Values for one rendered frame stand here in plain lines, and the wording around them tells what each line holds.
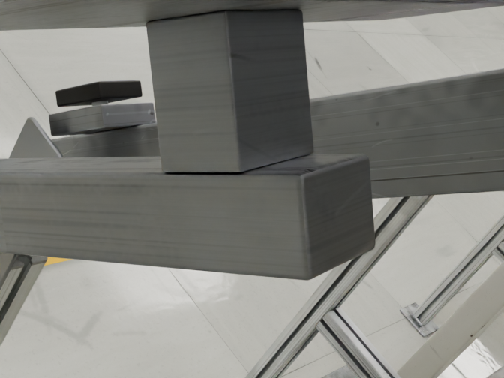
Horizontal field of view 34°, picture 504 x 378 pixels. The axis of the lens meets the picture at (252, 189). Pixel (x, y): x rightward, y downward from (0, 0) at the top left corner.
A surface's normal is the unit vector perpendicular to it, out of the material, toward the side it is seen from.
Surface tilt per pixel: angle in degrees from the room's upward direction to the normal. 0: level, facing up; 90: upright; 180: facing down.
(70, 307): 0
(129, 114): 42
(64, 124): 90
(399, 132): 90
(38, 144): 90
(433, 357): 90
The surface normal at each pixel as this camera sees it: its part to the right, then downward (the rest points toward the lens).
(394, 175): -0.63, 0.11
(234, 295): 0.48, -0.71
